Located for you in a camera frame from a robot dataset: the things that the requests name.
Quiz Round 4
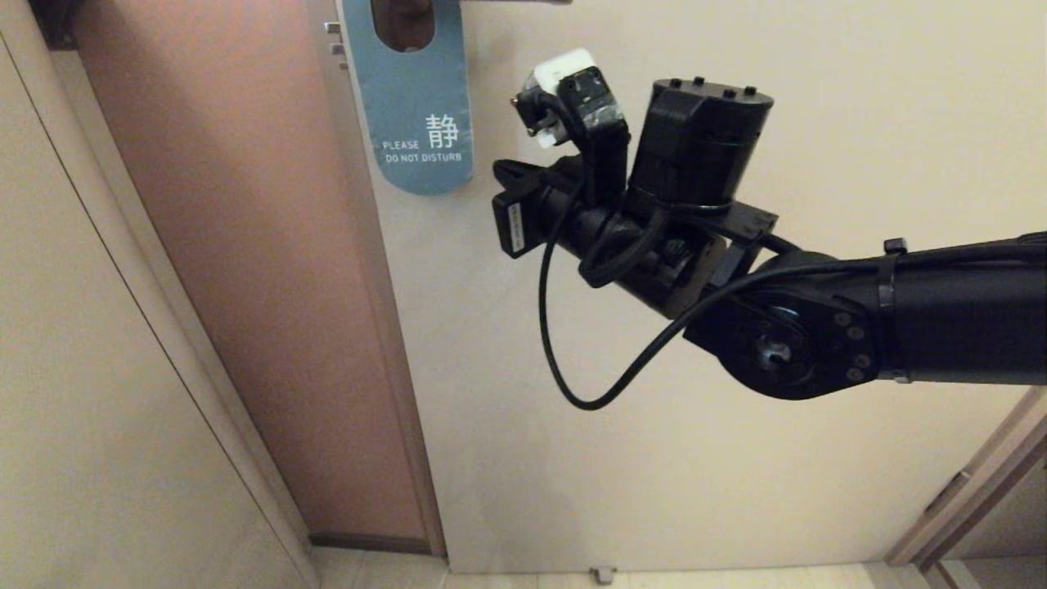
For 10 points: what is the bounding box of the beige door jamb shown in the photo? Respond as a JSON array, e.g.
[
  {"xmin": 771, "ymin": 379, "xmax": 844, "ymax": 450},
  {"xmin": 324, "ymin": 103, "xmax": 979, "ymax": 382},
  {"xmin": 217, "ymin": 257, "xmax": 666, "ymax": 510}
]
[{"xmin": 0, "ymin": 0, "xmax": 321, "ymax": 589}]

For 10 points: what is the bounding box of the black braided right cable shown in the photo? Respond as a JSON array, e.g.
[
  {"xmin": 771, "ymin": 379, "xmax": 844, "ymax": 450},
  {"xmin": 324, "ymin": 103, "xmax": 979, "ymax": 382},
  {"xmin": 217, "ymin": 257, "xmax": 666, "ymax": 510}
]
[{"xmin": 578, "ymin": 207, "xmax": 669, "ymax": 290}]

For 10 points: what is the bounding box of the white and blue door hanger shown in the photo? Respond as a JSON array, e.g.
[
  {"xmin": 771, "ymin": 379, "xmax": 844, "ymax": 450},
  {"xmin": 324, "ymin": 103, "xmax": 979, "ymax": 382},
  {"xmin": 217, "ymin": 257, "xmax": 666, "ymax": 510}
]
[{"xmin": 339, "ymin": 0, "xmax": 476, "ymax": 198}]

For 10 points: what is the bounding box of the white room door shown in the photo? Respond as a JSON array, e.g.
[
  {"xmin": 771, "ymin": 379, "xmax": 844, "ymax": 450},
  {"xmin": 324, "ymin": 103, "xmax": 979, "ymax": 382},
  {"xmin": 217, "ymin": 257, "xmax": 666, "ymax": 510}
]
[{"xmin": 304, "ymin": 0, "xmax": 1047, "ymax": 573}]

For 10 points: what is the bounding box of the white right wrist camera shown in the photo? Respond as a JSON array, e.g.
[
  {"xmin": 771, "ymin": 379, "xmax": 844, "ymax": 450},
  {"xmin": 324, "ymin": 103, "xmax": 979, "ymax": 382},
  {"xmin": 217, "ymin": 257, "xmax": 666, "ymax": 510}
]
[{"xmin": 513, "ymin": 47, "xmax": 619, "ymax": 151}]

